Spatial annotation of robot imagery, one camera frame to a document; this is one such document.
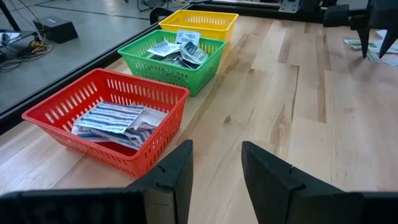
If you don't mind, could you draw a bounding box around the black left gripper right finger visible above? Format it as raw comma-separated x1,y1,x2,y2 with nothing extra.
241,140,343,224

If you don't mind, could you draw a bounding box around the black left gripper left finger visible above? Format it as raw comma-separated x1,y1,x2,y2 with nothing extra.
125,139,194,224

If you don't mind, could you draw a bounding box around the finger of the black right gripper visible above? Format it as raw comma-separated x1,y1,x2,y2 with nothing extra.
356,26,371,59
378,28,398,59

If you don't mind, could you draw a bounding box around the white blue-striped bandage packet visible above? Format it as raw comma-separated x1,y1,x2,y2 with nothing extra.
71,125,110,143
130,107,168,130
76,101,146,134
123,123,156,151

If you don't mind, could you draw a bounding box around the red plastic basket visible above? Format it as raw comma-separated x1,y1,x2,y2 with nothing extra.
21,68,190,178

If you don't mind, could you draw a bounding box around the green plastic basket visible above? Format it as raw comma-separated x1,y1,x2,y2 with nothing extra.
117,29,228,97

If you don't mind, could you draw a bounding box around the yellow plastic basket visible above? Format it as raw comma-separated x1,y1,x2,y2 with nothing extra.
158,9,239,44

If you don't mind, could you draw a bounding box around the black floor box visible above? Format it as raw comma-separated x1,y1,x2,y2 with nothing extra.
32,15,79,44

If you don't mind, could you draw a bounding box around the black slanted stand pole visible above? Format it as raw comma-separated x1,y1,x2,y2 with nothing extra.
0,0,22,32

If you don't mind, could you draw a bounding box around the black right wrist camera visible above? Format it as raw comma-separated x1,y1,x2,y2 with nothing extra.
322,4,352,28

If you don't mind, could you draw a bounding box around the silver mounting bracket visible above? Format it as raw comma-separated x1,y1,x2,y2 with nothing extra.
279,0,302,13

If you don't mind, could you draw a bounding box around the yellow cable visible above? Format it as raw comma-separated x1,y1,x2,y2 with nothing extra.
29,32,53,56

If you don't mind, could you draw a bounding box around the black floor cable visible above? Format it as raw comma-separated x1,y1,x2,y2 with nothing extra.
0,46,37,74

